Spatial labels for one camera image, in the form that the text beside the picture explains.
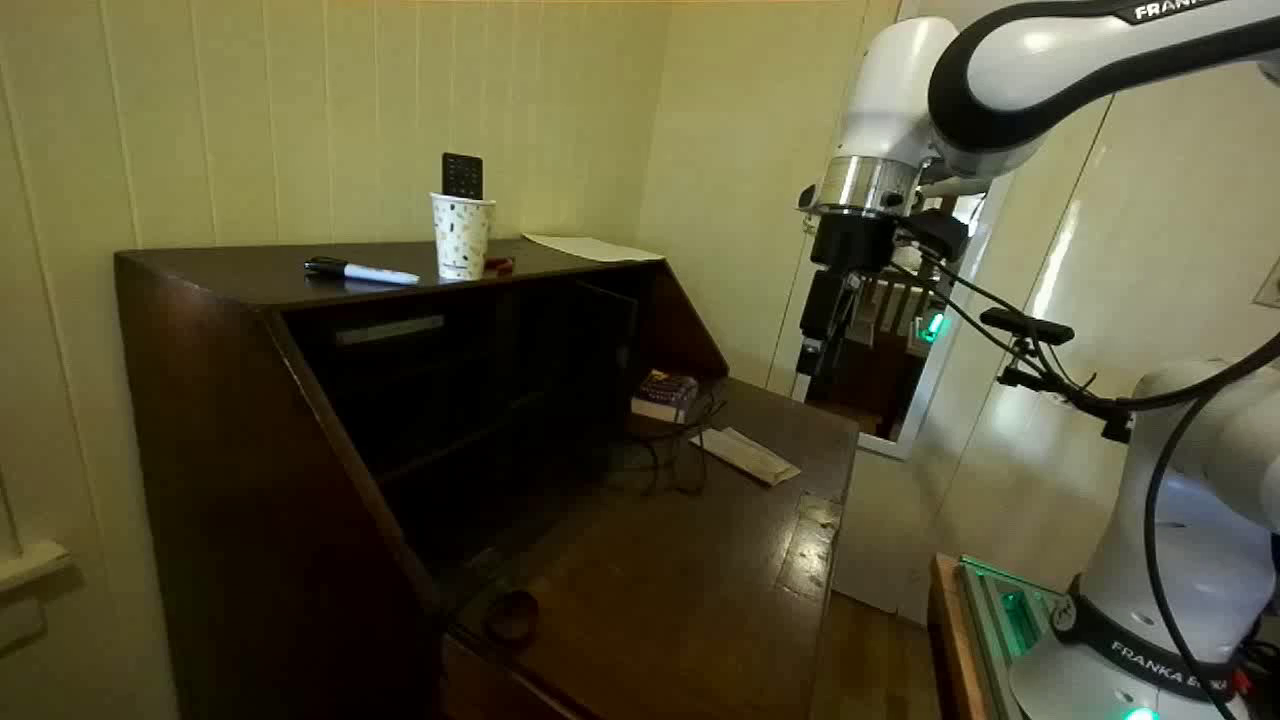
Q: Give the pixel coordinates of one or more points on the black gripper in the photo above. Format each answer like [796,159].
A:
[850,262]

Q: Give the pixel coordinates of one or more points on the pale oval object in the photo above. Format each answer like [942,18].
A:
[383,277]

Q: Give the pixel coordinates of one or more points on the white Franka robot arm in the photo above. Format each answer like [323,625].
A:
[1203,533]

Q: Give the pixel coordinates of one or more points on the dark wooden secretary cabinet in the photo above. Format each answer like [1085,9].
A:
[264,533]

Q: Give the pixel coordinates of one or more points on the white notepad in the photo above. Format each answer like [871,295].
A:
[745,452]

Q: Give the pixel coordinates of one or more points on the white paper sheet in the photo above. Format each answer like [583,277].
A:
[587,246]

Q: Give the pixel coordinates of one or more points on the small red object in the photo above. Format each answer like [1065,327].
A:
[500,267]

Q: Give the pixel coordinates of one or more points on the white dotted paper cup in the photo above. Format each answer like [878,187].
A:
[461,243]

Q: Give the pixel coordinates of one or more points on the small black square device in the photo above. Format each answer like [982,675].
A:
[461,173]

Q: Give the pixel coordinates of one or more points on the white window sill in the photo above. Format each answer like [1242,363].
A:
[31,565]

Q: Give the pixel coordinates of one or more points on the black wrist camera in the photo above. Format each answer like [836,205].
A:
[942,231]

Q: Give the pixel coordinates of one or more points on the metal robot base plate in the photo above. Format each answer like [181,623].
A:
[992,602]

